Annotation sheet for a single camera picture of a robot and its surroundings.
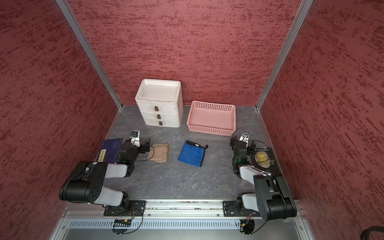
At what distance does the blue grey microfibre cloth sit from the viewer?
36.0 inches

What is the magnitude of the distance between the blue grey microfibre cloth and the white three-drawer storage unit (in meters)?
0.20

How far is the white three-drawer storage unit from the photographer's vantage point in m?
0.93
